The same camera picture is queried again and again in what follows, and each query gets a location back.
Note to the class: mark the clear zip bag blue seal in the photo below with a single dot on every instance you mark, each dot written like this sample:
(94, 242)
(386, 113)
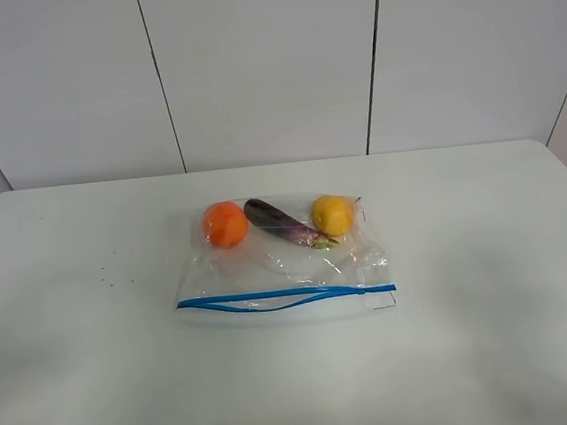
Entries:
(268, 281)

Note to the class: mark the purple eggplant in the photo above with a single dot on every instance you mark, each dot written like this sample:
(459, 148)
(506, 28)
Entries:
(275, 222)

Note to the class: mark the orange fruit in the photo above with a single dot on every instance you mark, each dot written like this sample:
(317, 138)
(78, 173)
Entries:
(224, 224)

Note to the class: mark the yellow lemon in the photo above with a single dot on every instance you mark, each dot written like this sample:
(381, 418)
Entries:
(333, 215)

